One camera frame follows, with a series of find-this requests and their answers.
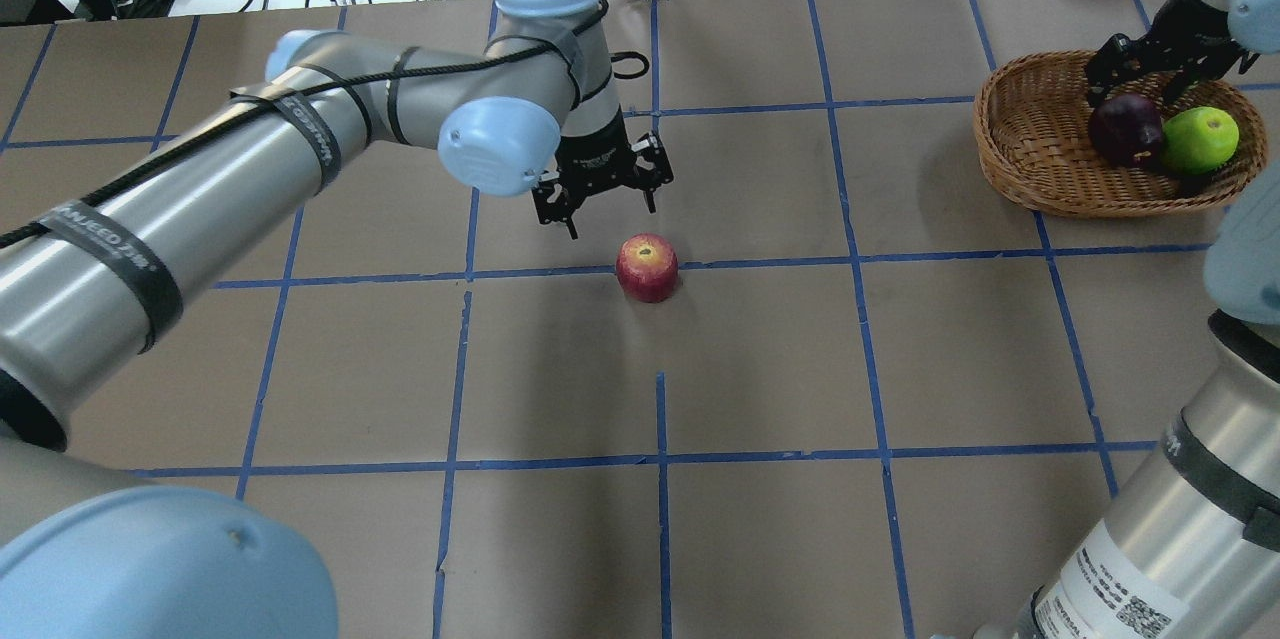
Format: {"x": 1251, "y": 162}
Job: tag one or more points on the wicker basket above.
{"x": 1030, "y": 125}

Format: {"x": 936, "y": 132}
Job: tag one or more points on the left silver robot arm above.
{"x": 90, "y": 552}

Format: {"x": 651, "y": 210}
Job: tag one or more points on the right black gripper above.
{"x": 1176, "y": 29}

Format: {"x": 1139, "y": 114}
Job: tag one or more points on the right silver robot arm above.
{"x": 1188, "y": 547}

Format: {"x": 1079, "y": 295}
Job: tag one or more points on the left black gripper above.
{"x": 592, "y": 146}

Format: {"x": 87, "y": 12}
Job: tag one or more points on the dark red apple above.
{"x": 1127, "y": 131}

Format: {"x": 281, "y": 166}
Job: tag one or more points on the green apple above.
{"x": 1199, "y": 141}

